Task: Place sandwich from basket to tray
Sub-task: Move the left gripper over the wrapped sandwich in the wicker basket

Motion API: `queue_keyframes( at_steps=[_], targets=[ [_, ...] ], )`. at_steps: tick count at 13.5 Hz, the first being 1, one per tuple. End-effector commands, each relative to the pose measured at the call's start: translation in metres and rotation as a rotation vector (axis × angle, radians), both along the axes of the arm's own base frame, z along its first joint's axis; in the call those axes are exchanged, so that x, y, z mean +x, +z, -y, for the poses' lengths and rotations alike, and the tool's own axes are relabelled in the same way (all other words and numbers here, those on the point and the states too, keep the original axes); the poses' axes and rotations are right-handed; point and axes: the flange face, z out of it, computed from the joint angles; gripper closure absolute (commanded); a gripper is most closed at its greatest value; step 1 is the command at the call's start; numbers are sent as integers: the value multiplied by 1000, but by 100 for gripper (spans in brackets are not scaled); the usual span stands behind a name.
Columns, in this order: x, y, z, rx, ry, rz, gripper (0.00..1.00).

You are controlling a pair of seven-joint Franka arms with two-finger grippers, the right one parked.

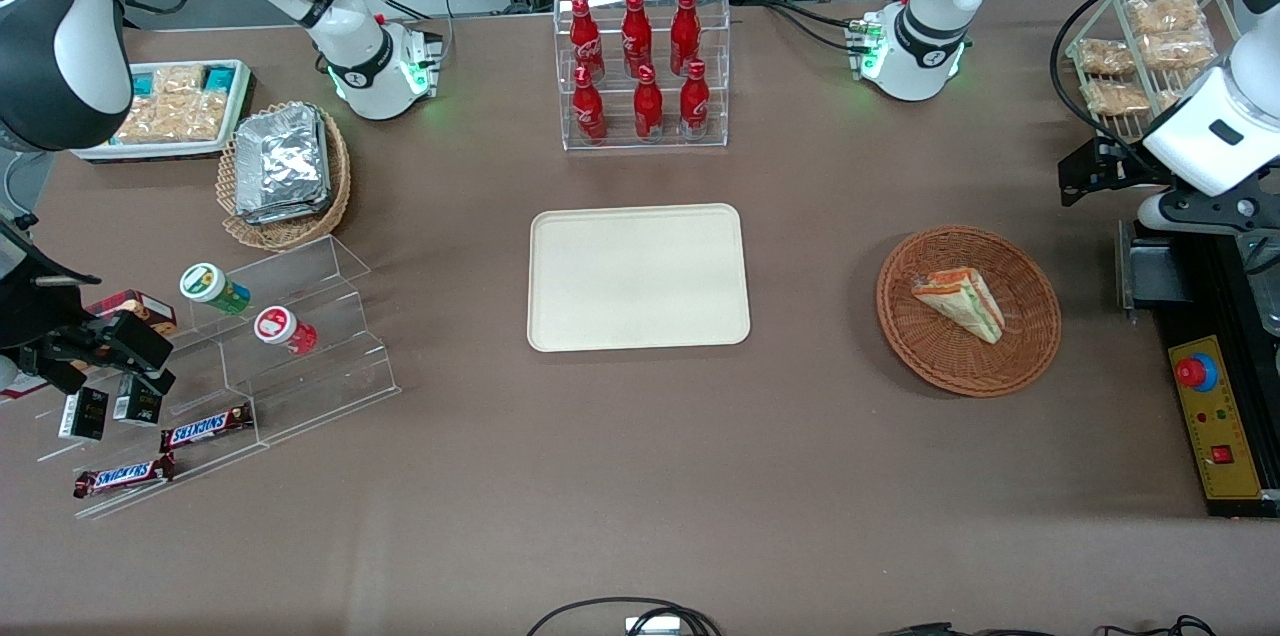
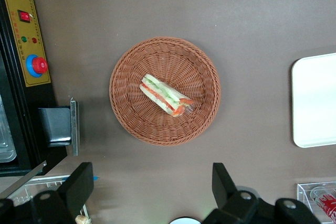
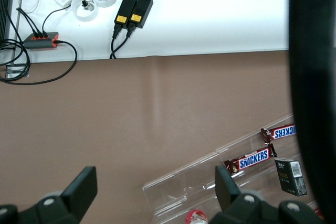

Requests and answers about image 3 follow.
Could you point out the small black clip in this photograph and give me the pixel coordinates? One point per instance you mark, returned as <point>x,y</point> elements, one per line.
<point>85,3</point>

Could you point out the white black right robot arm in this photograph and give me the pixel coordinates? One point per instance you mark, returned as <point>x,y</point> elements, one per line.
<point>315,77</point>

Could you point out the red can white lid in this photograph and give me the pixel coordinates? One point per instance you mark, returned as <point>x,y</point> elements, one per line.
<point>197,217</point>

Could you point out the grey orange USB hub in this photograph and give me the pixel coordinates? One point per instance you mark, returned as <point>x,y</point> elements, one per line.
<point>39,43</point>

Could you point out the small black box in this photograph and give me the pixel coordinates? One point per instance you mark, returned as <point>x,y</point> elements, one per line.
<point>290,176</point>

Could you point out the clear acrylic stepped shelf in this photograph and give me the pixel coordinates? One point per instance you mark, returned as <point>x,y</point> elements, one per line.
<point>183,182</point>

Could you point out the Snickers chocolate bar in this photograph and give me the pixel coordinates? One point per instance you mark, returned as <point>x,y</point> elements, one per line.
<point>253,159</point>
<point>282,132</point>

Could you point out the white dongle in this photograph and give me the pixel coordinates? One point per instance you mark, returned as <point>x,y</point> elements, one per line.
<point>63,0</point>

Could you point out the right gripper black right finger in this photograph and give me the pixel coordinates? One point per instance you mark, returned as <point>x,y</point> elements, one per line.
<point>225,187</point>

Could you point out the small clear acrylic stand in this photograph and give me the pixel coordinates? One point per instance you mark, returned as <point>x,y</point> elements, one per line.
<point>10,70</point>

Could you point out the black finned box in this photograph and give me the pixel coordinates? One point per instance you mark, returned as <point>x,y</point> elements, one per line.
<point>5,11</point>

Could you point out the brown table mat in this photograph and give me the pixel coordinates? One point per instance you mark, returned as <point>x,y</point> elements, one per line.
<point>105,116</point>

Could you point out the black power adapter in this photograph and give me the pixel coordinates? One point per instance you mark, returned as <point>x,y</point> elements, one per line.
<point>143,9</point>
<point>124,11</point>

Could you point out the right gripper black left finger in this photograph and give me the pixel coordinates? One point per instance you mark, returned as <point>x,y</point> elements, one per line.
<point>81,184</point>

